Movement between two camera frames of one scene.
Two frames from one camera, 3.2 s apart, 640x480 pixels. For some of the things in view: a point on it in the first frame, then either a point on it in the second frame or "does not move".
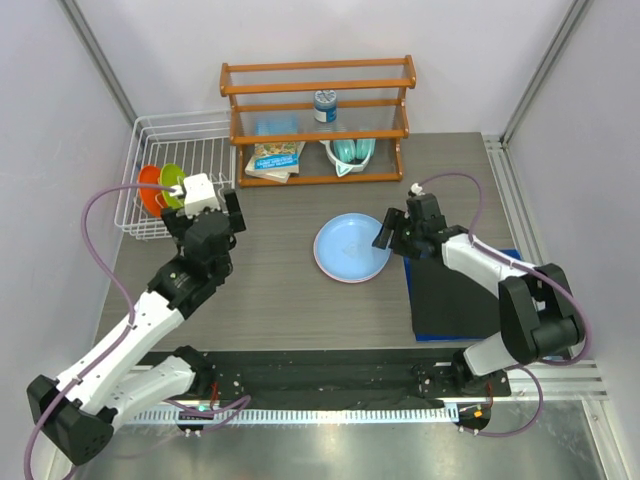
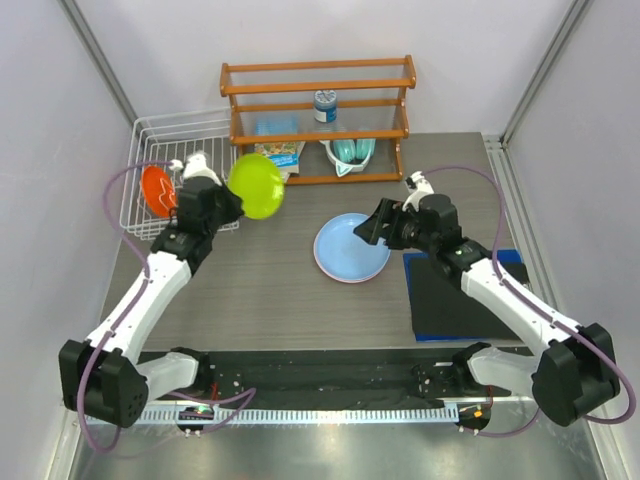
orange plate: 152,200 does not move
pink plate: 339,278 does not move
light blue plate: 344,248 does not move
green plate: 170,175 -> 257,182
